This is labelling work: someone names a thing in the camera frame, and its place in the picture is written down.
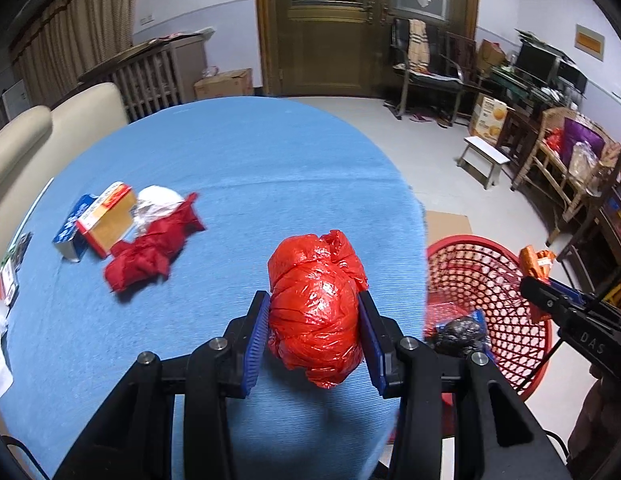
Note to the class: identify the cluttered desk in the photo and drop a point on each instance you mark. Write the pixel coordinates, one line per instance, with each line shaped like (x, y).
(525, 90)

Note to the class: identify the flat cardboard sheet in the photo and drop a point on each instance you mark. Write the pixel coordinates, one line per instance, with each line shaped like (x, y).
(448, 225)

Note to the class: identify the beige leather sofa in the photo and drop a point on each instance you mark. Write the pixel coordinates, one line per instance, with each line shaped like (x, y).
(50, 145)

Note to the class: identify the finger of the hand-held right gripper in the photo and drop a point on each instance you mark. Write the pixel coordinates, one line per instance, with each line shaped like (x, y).
(550, 296)

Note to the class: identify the orange snack packet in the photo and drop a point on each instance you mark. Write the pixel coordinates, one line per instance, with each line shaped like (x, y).
(536, 262)

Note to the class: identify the brown cardboard box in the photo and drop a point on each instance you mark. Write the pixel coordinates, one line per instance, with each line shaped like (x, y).
(223, 84)

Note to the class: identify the white wall socket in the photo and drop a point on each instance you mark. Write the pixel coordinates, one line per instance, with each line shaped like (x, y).
(146, 19)

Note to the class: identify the person's right forearm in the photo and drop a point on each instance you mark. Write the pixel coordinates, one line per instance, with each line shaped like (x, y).
(605, 420)

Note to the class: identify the blue and silver box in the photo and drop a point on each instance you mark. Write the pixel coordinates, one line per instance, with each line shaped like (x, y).
(70, 227)

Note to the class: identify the purple cushion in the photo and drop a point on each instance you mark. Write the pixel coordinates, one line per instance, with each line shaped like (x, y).
(580, 140)

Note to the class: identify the crumpled white plastic bag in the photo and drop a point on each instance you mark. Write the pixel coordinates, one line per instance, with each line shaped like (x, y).
(155, 202)

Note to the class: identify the black plastic bag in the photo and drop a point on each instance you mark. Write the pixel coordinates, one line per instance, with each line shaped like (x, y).
(458, 335)

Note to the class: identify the yellow wall sign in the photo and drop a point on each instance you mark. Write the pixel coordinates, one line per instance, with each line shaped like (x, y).
(589, 42)

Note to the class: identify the small wooden stool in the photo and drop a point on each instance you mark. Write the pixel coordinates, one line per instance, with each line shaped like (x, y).
(483, 157)

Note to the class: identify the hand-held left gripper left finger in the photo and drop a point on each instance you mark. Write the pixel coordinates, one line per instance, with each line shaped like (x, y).
(255, 340)

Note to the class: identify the red plastic bag bundle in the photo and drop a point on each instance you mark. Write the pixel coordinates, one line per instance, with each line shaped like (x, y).
(315, 310)

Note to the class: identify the plaid scarf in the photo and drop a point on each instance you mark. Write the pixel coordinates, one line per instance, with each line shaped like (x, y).
(418, 45)

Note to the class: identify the grey slatted cabinet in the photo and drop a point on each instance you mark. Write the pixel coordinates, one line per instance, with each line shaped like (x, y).
(150, 75)

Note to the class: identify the black computer monitor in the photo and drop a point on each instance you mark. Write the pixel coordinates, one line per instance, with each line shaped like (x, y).
(536, 62)

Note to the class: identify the yellow printed cardboard box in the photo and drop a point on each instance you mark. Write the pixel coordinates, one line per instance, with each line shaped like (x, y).
(488, 120)

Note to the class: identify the green candy packet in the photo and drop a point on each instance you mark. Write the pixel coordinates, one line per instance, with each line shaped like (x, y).
(21, 246)

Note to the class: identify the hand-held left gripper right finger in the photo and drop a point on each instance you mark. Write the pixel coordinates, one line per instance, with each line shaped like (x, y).
(373, 345)

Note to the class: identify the pair of slippers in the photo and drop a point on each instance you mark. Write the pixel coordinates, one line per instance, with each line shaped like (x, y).
(423, 118)

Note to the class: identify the white barcode medicine box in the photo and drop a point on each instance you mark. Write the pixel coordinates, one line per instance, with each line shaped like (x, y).
(10, 280)

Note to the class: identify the thin white stick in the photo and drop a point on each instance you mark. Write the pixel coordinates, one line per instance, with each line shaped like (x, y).
(40, 195)

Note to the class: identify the black metal chair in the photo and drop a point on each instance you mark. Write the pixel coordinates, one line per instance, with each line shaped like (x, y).
(420, 80)

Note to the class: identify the crumpled red plastic bag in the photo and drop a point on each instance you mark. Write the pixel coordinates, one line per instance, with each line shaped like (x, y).
(150, 255)

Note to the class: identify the tan cardboard box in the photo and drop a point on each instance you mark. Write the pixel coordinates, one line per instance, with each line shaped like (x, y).
(491, 55)

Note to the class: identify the beige curtain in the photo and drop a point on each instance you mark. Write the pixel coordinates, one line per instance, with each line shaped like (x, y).
(75, 30)

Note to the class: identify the red plastic mesh basket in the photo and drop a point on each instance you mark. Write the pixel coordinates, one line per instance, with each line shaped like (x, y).
(490, 280)

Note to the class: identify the wooden armchair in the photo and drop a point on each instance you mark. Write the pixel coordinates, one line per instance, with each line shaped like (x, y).
(550, 170)

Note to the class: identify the orange and tan box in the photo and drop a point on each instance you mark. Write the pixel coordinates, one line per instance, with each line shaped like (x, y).
(108, 222)

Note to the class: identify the dark folding chair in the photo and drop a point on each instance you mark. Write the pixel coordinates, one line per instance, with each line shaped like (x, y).
(465, 60)

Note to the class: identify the wooden glazed double door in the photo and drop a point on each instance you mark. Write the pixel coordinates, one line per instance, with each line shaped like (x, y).
(340, 25)

